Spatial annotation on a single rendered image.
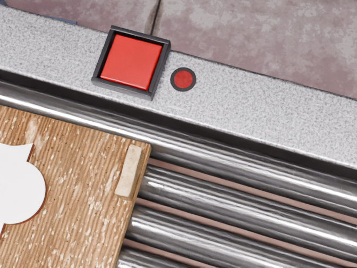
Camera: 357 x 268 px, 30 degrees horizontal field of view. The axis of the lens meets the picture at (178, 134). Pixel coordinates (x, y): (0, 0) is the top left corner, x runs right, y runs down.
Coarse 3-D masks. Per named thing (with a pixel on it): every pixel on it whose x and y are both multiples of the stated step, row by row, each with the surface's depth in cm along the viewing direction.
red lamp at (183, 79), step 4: (180, 72) 80; (184, 72) 80; (188, 72) 80; (176, 76) 80; (180, 76) 80; (184, 76) 80; (188, 76) 80; (176, 80) 80; (180, 80) 80; (184, 80) 80; (188, 80) 80; (176, 84) 80; (180, 84) 80; (184, 84) 80; (188, 84) 80
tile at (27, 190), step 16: (0, 144) 76; (32, 144) 76; (0, 160) 75; (16, 160) 75; (0, 176) 75; (16, 176) 75; (32, 176) 75; (0, 192) 74; (16, 192) 74; (32, 192) 74; (0, 208) 74; (16, 208) 74; (32, 208) 74; (0, 224) 73; (16, 224) 74; (0, 240) 74
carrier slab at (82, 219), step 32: (0, 128) 78; (32, 128) 77; (64, 128) 77; (32, 160) 76; (64, 160) 76; (96, 160) 76; (64, 192) 75; (96, 192) 75; (32, 224) 74; (64, 224) 74; (96, 224) 74; (0, 256) 73; (32, 256) 73; (64, 256) 73; (96, 256) 72
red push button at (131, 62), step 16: (112, 48) 81; (128, 48) 80; (144, 48) 80; (160, 48) 80; (112, 64) 80; (128, 64) 80; (144, 64) 80; (112, 80) 79; (128, 80) 79; (144, 80) 79
